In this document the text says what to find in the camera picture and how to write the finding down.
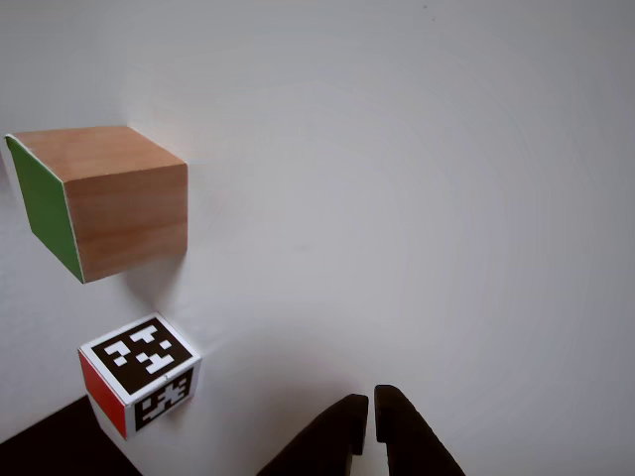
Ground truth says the wooden cube with green face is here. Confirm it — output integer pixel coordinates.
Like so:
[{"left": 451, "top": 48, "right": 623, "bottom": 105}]
[{"left": 4, "top": 125, "right": 190, "bottom": 286}]

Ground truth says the wooden cube red face marker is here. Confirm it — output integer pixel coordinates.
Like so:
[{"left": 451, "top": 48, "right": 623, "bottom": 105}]
[{"left": 77, "top": 310, "right": 202, "bottom": 441}]

